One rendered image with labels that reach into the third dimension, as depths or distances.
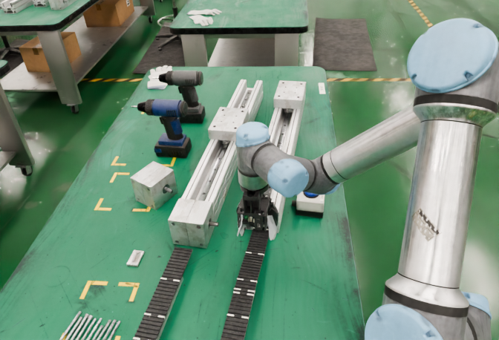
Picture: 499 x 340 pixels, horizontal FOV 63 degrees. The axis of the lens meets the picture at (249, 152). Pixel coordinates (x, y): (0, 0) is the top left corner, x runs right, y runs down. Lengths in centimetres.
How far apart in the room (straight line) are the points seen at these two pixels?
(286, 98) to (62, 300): 100
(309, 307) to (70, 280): 62
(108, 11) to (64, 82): 154
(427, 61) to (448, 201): 20
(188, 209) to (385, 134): 58
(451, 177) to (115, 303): 83
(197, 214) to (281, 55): 191
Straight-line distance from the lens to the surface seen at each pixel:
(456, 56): 65
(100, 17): 494
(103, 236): 129
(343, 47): 452
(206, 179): 133
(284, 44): 286
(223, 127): 142
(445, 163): 65
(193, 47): 294
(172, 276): 109
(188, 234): 115
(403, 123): 83
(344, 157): 88
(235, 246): 117
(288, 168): 82
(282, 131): 151
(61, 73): 352
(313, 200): 122
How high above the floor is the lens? 166
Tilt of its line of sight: 36 degrees down
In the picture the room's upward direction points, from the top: 3 degrees counter-clockwise
